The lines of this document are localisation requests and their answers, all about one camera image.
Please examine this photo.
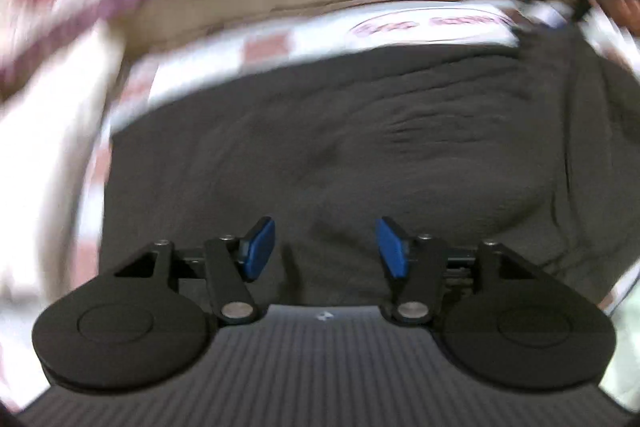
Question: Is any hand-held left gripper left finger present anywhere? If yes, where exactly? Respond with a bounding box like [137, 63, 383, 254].
[114, 216, 277, 325]

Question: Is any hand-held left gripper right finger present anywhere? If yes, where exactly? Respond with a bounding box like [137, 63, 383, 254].
[376, 216, 543, 325]

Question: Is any dark brown knit sweater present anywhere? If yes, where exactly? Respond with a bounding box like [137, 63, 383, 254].
[97, 24, 640, 308]

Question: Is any white cloth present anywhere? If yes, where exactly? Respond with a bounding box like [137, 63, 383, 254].
[0, 22, 131, 408]

